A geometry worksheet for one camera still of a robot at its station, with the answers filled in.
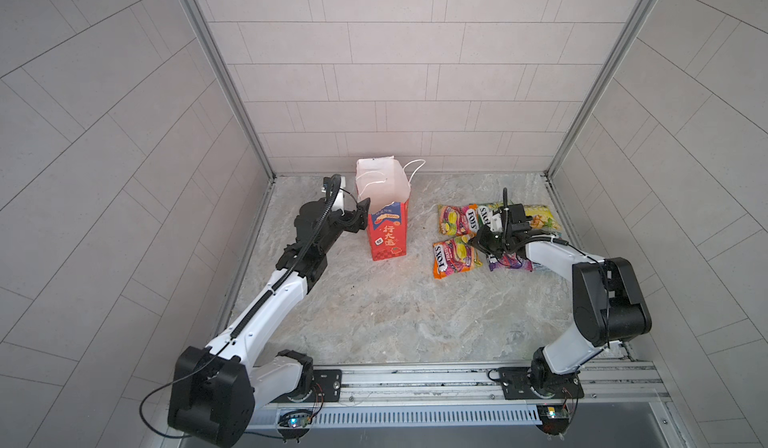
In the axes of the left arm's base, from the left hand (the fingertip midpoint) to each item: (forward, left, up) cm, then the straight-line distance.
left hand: (362, 193), depth 76 cm
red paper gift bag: (+15, -6, -14) cm, 21 cm away
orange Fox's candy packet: (-6, -25, -22) cm, 34 cm away
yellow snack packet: (+8, -57, -22) cm, 62 cm away
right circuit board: (-45, -46, -26) cm, 69 cm away
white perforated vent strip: (-45, +18, -26) cm, 56 cm away
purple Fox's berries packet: (-5, -45, -27) cm, 53 cm away
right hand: (0, -31, -22) cm, 38 cm away
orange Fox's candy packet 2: (+8, -29, -24) cm, 39 cm away
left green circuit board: (-46, +13, -22) cm, 53 cm away
